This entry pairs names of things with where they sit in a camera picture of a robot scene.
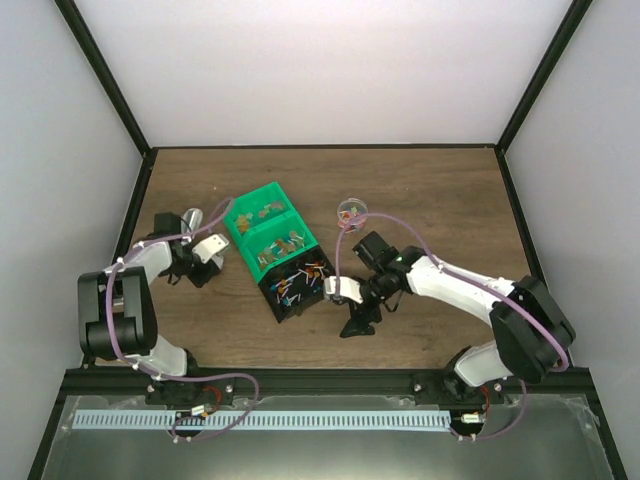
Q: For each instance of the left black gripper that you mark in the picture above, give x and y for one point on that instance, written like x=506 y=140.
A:
x=210 y=271

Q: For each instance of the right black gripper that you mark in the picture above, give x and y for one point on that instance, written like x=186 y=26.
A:
x=356 y=323

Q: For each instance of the silver metal scoop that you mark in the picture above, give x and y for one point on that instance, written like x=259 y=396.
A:
x=190 y=222

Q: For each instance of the black lollipop bin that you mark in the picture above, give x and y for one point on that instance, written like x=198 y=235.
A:
x=297 y=284

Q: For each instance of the green two-compartment candy bin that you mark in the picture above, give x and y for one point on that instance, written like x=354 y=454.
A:
x=267 y=229

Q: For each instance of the clear round plastic cup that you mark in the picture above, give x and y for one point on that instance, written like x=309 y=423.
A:
x=350 y=214

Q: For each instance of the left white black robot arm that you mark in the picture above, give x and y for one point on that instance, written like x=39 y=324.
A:
x=117 y=318

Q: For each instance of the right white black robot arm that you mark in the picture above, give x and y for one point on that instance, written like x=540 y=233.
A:
x=531 y=334

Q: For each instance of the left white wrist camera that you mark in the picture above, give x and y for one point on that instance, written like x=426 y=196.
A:
x=212 y=249

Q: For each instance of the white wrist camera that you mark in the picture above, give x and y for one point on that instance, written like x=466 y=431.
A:
x=340 y=289
x=212 y=249

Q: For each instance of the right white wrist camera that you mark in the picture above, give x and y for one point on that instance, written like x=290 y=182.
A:
x=340 y=289

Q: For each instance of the light blue slotted cable duct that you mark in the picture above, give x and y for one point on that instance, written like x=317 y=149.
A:
x=393 y=420

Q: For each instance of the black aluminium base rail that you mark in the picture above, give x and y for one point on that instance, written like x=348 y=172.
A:
x=426 y=386

